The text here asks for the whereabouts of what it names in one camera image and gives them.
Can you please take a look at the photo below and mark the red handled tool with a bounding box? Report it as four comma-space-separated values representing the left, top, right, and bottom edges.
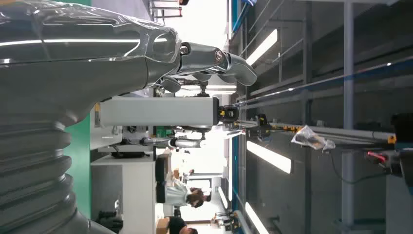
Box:
367, 151, 387, 163

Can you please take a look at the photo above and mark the black camera rig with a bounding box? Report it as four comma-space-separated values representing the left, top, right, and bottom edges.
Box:
193, 81, 211, 98

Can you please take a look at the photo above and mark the black bag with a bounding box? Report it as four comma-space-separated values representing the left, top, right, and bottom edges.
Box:
96, 211, 124, 234

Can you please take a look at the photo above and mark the grey lifting column machine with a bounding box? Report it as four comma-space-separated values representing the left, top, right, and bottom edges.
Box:
90, 96, 240, 151

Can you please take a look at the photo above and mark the person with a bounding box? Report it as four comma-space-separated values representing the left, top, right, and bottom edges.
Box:
168, 215, 198, 234
163, 179, 206, 209

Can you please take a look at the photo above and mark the brown cardboard box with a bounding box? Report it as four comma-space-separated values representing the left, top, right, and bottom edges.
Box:
155, 217, 170, 234

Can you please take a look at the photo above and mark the overhead rail with yellow fittings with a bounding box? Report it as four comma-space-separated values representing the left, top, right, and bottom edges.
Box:
237, 119, 397, 144

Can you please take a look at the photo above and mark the rectangular ceiling light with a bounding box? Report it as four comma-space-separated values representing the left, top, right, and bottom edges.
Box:
246, 140, 292, 175
218, 186, 229, 210
244, 202, 270, 234
245, 28, 279, 66

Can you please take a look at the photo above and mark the grey metal desk frame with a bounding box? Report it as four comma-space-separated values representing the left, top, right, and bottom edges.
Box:
149, 0, 183, 20

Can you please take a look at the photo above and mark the crumpled clear plastic bag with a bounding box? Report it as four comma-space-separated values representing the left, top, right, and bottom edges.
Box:
291, 125, 337, 153

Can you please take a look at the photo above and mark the grey ceiling beam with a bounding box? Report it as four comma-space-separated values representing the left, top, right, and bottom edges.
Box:
341, 0, 355, 227

